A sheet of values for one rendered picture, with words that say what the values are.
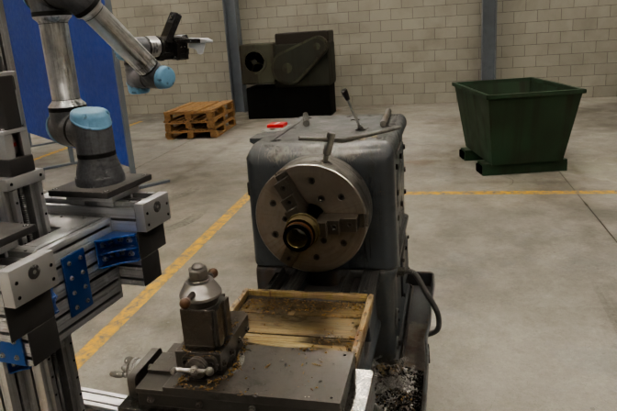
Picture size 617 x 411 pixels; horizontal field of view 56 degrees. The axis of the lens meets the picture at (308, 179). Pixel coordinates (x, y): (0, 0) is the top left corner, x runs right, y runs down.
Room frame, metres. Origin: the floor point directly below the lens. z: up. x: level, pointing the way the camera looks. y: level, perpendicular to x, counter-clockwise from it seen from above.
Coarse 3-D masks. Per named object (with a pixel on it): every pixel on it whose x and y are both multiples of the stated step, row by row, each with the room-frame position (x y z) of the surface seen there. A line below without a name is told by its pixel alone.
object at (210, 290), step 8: (208, 280) 1.00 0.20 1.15; (184, 288) 0.99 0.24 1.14; (192, 288) 0.98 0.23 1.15; (200, 288) 0.98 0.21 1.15; (208, 288) 0.98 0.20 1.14; (216, 288) 0.99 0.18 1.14; (184, 296) 0.98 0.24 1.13; (200, 296) 0.97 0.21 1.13; (208, 296) 0.97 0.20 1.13; (216, 296) 0.98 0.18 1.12
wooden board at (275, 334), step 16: (240, 304) 1.40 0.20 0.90; (272, 304) 1.41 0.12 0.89; (288, 304) 1.41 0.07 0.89; (304, 304) 1.40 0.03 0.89; (320, 304) 1.39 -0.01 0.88; (336, 304) 1.39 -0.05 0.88; (352, 304) 1.38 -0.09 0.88; (368, 304) 1.34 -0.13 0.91; (256, 320) 1.33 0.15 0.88; (272, 320) 1.32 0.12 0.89; (288, 320) 1.32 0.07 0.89; (304, 320) 1.31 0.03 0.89; (320, 320) 1.31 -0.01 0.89; (336, 320) 1.30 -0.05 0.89; (352, 320) 1.29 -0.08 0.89; (368, 320) 1.31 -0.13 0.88; (256, 336) 1.25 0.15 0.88; (272, 336) 1.25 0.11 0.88; (288, 336) 1.24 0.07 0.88; (304, 336) 1.24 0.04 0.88; (320, 336) 1.23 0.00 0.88; (336, 336) 1.23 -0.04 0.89; (352, 336) 1.22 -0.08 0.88
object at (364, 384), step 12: (360, 372) 1.01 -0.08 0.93; (372, 372) 1.01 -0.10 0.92; (360, 384) 0.97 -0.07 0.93; (372, 384) 0.99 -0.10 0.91; (132, 396) 0.98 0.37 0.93; (348, 396) 0.94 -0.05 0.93; (360, 396) 0.94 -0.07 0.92; (372, 396) 0.98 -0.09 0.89; (120, 408) 0.95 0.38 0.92; (132, 408) 0.95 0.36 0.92; (144, 408) 0.94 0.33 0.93; (156, 408) 0.94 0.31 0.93; (168, 408) 0.94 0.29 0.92; (180, 408) 0.94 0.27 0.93; (348, 408) 0.90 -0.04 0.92; (360, 408) 0.90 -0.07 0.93; (372, 408) 0.97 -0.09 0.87
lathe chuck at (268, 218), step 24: (288, 168) 1.53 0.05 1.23; (312, 168) 1.51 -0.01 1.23; (336, 168) 1.52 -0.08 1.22; (264, 192) 1.55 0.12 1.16; (312, 192) 1.51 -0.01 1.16; (336, 192) 1.50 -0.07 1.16; (360, 192) 1.50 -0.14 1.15; (264, 216) 1.55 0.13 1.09; (264, 240) 1.55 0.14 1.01; (336, 240) 1.50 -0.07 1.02; (360, 240) 1.48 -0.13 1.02; (312, 264) 1.51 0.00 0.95; (336, 264) 1.50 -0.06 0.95
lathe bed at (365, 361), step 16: (304, 272) 1.65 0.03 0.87; (368, 272) 1.61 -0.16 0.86; (272, 288) 1.56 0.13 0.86; (288, 288) 1.54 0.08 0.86; (304, 288) 1.59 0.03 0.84; (320, 288) 1.59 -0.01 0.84; (336, 288) 1.57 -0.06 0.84; (352, 288) 1.57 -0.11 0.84; (368, 288) 1.51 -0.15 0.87; (368, 336) 1.48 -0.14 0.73; (368, 352) 1.43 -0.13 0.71; (368, 368) 1.37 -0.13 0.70
